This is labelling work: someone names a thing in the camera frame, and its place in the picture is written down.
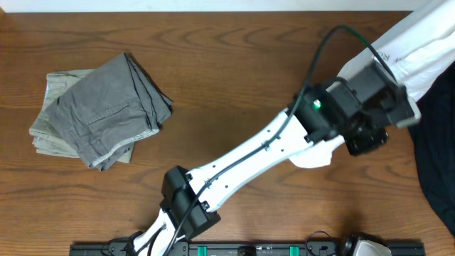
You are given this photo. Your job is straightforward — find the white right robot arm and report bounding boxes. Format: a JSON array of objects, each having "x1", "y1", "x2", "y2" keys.
[{"x1": 341, "y1": 233, "x2": 392, "y2": 256}]

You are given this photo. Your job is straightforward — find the white printed t-shirt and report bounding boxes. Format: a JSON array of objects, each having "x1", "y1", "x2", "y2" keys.
[{"x1": 289, "y1": 0, "x2": 454, "y2": 169}]

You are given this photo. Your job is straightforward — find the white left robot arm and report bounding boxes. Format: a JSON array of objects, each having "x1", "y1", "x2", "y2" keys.
[{"x1": 129, "y1": 85, "x2": 389, "y2": 255}]

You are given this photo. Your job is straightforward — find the black garment with red trim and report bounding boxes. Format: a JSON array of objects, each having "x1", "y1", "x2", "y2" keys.
[{"x1": 409, "y1": 64, "x2": 454, "y2": 234}]

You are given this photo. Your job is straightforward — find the folded grey shorts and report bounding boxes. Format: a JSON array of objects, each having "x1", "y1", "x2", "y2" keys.
[{"x1": 45, "y1": 53, "x2": 173, "y2": 171}]

